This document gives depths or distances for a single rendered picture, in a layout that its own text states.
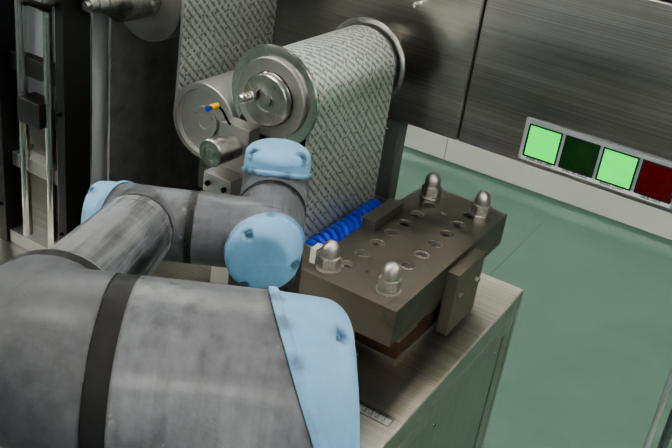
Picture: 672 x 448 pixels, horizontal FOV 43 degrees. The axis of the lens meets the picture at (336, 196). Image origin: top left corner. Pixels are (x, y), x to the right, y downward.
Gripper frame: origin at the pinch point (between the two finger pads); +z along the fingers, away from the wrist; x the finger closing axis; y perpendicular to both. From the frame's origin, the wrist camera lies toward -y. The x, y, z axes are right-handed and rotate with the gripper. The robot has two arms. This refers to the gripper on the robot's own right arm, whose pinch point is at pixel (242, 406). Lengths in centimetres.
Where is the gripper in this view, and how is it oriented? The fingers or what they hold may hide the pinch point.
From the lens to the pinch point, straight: 112.2
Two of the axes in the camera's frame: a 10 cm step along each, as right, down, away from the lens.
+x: -8.4, -3.3, 4.3
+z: -1.3, 8.9, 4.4
